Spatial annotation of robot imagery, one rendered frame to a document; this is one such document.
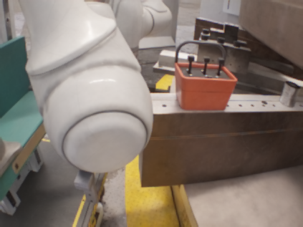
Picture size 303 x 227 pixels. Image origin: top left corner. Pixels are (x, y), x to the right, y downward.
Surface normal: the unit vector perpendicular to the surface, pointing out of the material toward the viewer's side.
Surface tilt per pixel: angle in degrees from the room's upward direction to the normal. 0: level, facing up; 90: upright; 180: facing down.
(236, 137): 90
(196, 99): 97
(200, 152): 90
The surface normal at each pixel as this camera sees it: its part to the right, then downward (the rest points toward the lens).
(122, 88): 0.57, -0.40
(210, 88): 0.09, 0.64
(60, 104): -0.36, -0.15
